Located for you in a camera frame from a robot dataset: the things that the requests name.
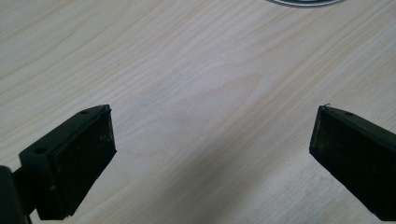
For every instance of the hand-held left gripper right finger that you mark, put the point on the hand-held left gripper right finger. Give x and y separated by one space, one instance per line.
355 155

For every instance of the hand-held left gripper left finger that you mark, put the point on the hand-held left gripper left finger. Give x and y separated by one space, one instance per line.
71 161

